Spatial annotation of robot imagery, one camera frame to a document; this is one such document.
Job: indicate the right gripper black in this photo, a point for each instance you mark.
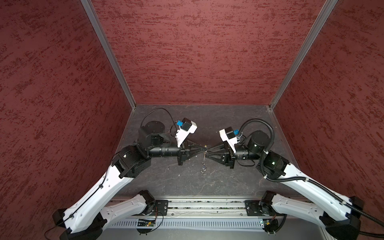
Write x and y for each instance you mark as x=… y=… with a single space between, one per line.
x=227 y=159

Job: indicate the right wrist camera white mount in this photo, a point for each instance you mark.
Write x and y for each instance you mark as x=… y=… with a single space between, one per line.
x=230 y=136

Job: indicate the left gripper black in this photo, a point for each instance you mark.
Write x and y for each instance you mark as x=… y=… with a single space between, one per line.
x=185 y=151

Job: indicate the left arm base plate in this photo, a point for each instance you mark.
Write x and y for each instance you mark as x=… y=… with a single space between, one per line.
x=159 y=207

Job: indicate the white slotted cable duct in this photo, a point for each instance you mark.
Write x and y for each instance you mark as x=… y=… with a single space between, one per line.
x=252 y=225

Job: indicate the circuit board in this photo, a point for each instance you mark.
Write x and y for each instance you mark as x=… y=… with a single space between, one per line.
x=146 y=223
x=270 y=226

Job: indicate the aluminium corner post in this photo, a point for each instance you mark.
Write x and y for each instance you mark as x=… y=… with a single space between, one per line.
x=317 y=26
x=97 y=26

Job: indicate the left circuit board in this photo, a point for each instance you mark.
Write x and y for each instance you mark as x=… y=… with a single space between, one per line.
x=146 y=223

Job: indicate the right aluminium corner post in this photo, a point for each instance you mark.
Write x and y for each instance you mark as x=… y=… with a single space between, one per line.
x=317 y=26

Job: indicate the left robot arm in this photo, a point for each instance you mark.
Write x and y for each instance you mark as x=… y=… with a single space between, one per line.
x=90 y=216

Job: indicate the right circuit board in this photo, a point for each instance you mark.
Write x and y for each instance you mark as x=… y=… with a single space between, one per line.
x=270 y=226

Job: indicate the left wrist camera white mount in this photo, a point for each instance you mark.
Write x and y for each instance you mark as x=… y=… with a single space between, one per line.
x=186 y=127

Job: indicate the aluminium mounting rail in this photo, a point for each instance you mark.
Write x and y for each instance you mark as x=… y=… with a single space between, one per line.
x=215 y=207

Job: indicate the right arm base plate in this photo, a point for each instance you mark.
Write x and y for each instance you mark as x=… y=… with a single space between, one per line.
x=254 y=209

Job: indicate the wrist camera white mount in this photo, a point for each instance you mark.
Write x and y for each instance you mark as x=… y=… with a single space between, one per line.
x=230 y=136
x=186 y=127

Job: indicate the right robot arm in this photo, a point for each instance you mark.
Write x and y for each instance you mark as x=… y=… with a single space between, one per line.
x=339 y=215

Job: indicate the left aluminium corner post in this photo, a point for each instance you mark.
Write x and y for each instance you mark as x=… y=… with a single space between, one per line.
x=97 y=26

